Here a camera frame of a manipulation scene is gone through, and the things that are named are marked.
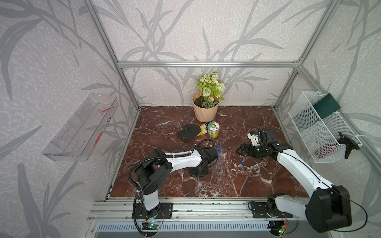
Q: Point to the aluminium frame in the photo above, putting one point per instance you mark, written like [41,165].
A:
[266,53]

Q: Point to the clear plastic wall shelf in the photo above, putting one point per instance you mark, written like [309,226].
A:
[79,136]

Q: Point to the green white artificial flowers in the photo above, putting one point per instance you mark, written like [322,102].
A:
[212,89]

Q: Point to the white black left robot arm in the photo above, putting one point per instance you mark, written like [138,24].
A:
[150,174]

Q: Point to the white wire mesh basket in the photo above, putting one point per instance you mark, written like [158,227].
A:
[320,136]

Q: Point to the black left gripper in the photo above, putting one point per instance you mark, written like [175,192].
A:
[192,173]

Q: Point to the beige ribbed flower pot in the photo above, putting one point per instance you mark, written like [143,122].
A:
[203,115]

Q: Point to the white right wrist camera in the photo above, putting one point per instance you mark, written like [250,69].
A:
[254,137]

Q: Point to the black work glove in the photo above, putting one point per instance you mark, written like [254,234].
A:
[191,131]

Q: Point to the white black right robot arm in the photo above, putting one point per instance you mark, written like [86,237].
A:
[328,207]

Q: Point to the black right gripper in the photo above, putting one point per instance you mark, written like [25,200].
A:
[249,147]

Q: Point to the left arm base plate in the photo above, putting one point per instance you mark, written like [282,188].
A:
[163,210]

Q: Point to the green yellow labelled round tin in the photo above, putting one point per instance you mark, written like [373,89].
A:
[213,129]

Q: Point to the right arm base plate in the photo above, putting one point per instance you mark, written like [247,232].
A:
[266,210]

